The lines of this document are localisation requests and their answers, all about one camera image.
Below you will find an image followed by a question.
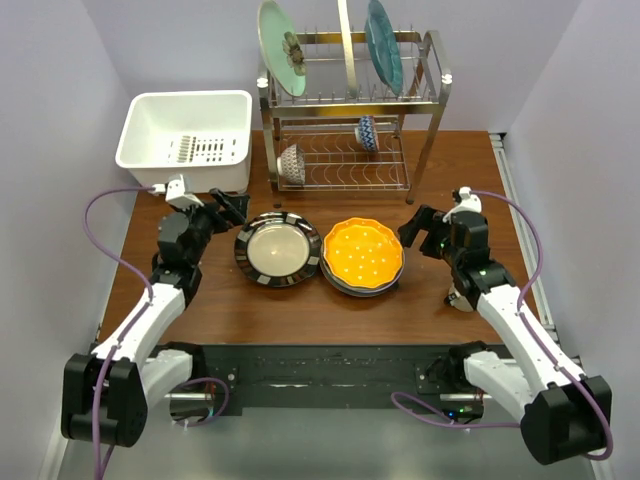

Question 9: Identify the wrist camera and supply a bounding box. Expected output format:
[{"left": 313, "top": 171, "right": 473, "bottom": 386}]
[
  {"left": 150, "top": 174, "right": 204, "bottom": 210},
  {"left": 443, "top": 187, "right": 482, "bottom": 223}
]

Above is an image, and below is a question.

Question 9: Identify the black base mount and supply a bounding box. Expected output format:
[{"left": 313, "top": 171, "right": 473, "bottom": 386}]
[{"left": 149, "top": 342, "right": 516, "bottom": 419}]

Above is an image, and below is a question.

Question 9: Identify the white plastic bin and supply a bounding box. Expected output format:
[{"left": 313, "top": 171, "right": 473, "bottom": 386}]
[{"left": 115, "top": 90, "right": 252, "bottom": 193}]

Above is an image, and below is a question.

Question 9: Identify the teal plate in rack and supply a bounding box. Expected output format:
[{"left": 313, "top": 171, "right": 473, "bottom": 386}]
[{"left": 364, "top": 0, "right": 403, "bottom": 97}]

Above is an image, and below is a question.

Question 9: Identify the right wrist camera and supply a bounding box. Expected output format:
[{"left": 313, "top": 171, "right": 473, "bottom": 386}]
[{"left": 443, "top": 187, "right": 482, "bottom": 223}]

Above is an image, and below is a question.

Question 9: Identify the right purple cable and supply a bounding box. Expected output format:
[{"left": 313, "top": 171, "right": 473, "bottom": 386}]
[{"left": 390, "top": 190, "right": 614, "bottom": 461}]

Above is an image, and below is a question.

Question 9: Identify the beige paper cup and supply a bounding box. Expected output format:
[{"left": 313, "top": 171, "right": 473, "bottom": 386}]
[{"left": 444, "top": 284, "right": 481, "bottom": 313}]

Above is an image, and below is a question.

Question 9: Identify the orange scalloped plate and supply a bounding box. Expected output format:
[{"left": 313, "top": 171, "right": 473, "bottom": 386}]
[{"left": 323, "top": 217, "right": 404, "bottom": 289}]

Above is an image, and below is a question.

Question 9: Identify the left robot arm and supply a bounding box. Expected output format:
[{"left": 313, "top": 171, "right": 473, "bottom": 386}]
[{"left": 61, "top": 189, "right": 250, "bottom": 447}]

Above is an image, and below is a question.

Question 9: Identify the beige plate in rack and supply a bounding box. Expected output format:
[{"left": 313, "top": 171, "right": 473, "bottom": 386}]
[{"left": 337, "top": 0, "right": 359, "bottom": 99}]

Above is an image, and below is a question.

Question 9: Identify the red patterned bowl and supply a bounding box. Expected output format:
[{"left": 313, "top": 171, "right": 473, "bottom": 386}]
[{"left": 276, "top": 144, "right": 306, "bottom": 185}]

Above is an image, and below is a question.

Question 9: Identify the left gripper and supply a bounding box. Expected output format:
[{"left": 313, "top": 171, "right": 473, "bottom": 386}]
[{"left": 172, "top": 189, "right": 249, "bottom": 266}]

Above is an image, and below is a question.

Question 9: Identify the blue zigzag bowl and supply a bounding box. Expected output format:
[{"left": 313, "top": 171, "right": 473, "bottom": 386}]
[{"left": 354, "top": 115, "right": 379, "bottom": 152}]

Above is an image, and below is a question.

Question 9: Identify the dark teal bottom dish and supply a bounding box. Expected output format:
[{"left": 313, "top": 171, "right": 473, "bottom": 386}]
[{"left": 320, "top": 243, "right": 405, "bottom": 298}]

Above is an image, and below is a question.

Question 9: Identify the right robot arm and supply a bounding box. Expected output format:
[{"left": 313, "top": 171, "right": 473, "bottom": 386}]
[{"left": 398, "top": 201, "right": 613, "bottom": 465}]

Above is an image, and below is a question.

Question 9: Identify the metal dish rack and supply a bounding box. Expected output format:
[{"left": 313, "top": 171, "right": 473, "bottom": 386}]
[{"left": 257, "top": 30, "right": 452, "bottom": 206}]

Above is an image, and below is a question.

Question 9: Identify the purple cable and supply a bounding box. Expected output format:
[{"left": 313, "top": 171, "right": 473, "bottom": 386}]
[
  {"left": 390, "top": 190, "right": 614, "bottom": 461},
  {"left": 83, "top": 186, "right": 231, "bottom": 480}
]

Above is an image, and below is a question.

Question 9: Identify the black rimmed cream plate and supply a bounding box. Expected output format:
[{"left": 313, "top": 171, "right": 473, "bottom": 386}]
[{"left": 234, "top": 211, "right": 322, "bottom": 288}]

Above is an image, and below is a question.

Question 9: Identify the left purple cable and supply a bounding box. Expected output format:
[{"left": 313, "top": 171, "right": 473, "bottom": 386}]
[{"left": 83, "top": 186, "right": 231, "bottom": 480}]

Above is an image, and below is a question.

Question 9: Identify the mint flower plate in rack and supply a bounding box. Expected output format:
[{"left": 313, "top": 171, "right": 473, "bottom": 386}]
[{"left": 257, "top": 1, "right": 307, "bottom": 97}]

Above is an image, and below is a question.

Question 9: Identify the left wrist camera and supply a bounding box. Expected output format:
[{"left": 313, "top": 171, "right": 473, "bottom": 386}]
[{"left": 150, "top": 174, "right": 204, "bottom": 210}]

